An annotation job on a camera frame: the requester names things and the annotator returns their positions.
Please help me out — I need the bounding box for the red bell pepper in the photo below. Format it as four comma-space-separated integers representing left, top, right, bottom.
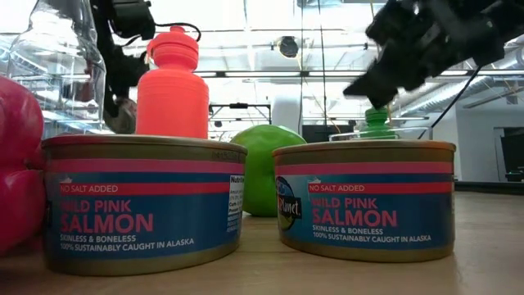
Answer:
0, 75, 46, 255

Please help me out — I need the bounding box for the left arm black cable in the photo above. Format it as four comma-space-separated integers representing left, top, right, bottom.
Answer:
154, 21, 202, 42

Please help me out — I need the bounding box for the green squeeze bottle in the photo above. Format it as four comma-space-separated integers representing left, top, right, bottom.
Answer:
359, 107, 397, 141

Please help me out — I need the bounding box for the green apple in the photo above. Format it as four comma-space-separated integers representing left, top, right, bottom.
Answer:
230, 124, 307, 218

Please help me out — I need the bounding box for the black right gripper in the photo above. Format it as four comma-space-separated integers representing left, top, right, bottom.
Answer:
342, 0, 505, 110

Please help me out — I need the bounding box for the black ceiling cord reel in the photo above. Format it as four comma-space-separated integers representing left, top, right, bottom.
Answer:
278, 35, 300, 59

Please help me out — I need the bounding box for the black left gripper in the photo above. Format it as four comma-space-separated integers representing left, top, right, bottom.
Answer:
90, 0, 156, 120

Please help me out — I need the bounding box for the salmon can gold lid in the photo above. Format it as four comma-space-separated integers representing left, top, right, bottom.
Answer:
272, 138, 457, 263
40, 134, 249, 276

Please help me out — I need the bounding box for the clear water bottle white cap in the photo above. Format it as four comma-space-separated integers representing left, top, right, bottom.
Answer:
6, 0, 107, 137

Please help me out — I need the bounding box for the orange squeeze bottle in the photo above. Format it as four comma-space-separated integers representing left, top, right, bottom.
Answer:
134, 25, 210, 140

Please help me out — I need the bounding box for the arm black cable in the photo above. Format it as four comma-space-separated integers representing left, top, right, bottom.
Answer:
154, 21, 202, 42
417, 67, 483, 140

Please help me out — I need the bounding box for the thin black vertical pole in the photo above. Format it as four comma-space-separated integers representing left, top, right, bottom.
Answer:
300, 0, 305, 126

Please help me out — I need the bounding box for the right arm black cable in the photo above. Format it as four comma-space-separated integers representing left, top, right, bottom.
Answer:
417, 67, 483, 140

